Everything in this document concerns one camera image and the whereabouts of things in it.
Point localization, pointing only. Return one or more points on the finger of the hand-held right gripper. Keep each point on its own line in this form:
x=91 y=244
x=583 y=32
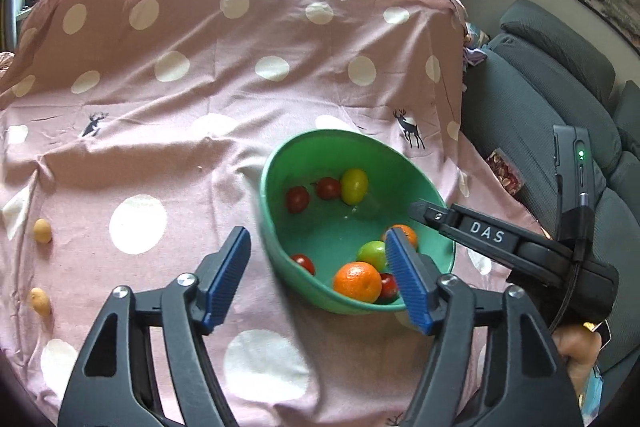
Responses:
x=485 y=234

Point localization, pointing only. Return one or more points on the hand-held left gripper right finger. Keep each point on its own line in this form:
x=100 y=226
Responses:
x=407 y=287

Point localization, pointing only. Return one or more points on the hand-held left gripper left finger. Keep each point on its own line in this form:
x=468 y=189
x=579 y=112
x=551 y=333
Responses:
x=227 y=279

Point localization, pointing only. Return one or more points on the red cherry tomato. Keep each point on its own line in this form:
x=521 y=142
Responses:
x=297 y=199
x=387 y=287
x=303 y=264
x=328 y=189

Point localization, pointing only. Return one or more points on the small green plum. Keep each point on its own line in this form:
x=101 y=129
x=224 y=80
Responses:
x=372 y=255

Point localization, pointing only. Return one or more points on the orange mandarin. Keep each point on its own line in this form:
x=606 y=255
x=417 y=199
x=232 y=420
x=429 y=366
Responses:
x=407 y=234
x=357 y=283

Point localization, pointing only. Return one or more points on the green bowl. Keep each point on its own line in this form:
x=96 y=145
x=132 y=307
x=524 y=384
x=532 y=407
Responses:
x=320 y=232

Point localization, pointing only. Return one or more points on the large yellow-green plum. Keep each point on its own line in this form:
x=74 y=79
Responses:
x=355 y=185

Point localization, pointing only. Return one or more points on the person's right hand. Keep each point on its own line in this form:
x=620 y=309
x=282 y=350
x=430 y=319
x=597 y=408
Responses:
x=577 y=349

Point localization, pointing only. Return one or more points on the clear snack packet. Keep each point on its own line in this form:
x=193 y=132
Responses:
x=505 y=172

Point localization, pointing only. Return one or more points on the grey sofa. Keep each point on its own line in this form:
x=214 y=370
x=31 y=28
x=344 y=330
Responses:
x=530 y=107

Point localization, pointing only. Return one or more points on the pink polka-dot blanket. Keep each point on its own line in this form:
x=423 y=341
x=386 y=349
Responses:
x=175 y=132

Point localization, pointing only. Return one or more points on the purple cloth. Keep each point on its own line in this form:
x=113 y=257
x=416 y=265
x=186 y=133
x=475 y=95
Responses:
x=474 y=49

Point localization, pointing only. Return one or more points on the brown longan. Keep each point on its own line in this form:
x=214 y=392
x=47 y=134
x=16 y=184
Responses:
x=42 y=231
x=40 y=301

